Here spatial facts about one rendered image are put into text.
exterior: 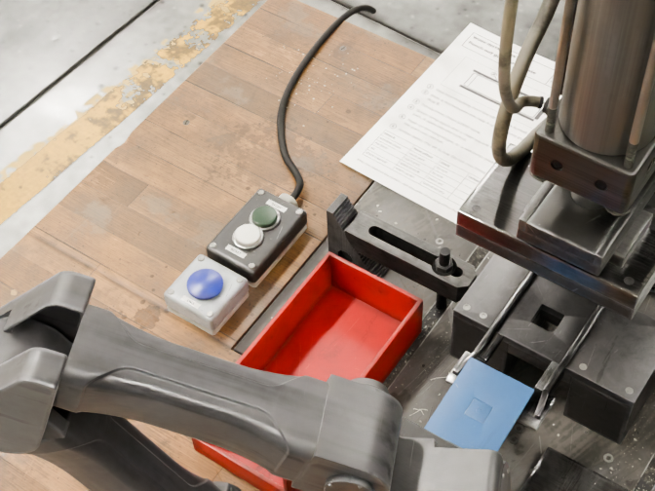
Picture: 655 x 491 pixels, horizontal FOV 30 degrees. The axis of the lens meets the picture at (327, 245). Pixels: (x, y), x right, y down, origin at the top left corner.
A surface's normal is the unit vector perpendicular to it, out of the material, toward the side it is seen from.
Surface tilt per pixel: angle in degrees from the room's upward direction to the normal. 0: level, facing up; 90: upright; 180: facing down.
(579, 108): 90
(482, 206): 0
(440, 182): 1
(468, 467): 12
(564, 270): 90
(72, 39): 0
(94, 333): 20
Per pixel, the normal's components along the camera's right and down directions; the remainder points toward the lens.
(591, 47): -0.77, 0.52
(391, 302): -0.56, 0.66
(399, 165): -0.01, -0.61
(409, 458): -0.23, -0.62
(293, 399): 0.31, -0.53
